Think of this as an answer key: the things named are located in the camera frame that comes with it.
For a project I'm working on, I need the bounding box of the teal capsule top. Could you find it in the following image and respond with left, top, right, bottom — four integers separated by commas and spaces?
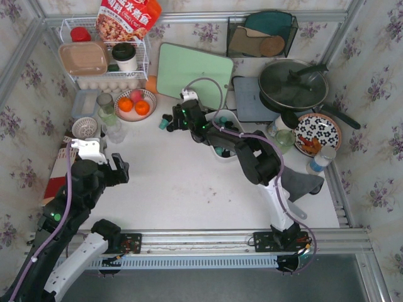
159, 119, 169, 130

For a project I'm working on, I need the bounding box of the white plastic storage basket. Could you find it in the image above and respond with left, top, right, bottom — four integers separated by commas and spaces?
205, 109, 244, 164

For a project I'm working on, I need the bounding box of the grey microfibre cloth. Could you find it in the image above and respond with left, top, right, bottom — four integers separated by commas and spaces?
281, 167, 324, 202

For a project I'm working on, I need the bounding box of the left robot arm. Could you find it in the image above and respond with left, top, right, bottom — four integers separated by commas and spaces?
1, 153, 129, 301

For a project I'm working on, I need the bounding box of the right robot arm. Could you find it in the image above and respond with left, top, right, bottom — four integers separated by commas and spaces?
173, 99, 301, 251

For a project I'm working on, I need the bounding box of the black capsule top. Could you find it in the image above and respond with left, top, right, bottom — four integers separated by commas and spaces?
162, 114, 173, 123

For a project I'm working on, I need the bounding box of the striped orange cloth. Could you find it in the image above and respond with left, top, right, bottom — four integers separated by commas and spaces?
42, 131, 75, 206

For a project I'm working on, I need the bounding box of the green cutting board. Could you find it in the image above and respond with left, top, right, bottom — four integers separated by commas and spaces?
156, 43, 234, 109

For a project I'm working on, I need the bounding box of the white patterned strainer bowl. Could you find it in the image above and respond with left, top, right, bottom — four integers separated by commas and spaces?
72, 117, 98, 140

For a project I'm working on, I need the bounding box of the clear drinking glass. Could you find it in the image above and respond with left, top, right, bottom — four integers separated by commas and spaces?
106, 120, 126, 144

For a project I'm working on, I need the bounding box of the fruit plate with oranges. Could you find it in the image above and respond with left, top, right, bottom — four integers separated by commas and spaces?
114, 89, 157, 122

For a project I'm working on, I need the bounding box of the grey induction cooker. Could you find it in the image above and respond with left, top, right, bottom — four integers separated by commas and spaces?
232, 76, 280, 123

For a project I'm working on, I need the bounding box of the clear container blue lid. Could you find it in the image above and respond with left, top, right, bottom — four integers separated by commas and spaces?
71, 89, 100, 119

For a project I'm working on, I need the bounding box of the green tinted glass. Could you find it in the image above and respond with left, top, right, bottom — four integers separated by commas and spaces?
96, 93, 116, 126

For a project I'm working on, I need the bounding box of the egg tray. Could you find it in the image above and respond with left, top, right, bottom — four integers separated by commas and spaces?
77, 79, 142, 93

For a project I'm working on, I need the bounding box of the white cup black lid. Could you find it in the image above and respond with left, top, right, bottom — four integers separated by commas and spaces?
111, 42, 138, 72

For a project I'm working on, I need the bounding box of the green glass cup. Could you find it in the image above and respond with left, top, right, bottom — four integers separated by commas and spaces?
275, 130, 295, 154

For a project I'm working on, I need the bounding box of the black mesh organizer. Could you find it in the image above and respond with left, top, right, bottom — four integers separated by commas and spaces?
226, 10, 298, 58

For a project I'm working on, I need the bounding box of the cartoon paper cup black lid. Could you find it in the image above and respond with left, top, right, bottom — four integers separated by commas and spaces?
267, 111, 299, 137

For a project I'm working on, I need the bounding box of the black frying pan with lid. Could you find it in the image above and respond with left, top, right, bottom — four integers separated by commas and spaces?
258, 59, 361, 130

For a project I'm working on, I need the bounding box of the round cork coaster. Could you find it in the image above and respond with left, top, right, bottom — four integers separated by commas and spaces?
259, 36, 285, 57

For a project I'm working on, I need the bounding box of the red snack bag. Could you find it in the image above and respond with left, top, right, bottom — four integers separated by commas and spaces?
95, 0, 162, 42

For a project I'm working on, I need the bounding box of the beige plastic container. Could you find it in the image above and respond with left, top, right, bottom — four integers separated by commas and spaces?
59, 41, 110, 77

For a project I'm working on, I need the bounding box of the floral plate with food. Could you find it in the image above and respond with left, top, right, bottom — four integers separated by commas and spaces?
293, 113, 342, 157

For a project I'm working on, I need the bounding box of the red lid jar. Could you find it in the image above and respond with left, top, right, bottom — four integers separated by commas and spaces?
70, 26, 91, 42

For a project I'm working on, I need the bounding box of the white pill bottle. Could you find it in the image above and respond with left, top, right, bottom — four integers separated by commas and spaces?
306, 145, 336, 175

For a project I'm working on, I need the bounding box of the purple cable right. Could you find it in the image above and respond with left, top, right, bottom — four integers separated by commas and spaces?
185, 77, 317, 277

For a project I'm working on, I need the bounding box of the white wire rack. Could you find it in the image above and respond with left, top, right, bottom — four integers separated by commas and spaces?
58, 17, 150, 81

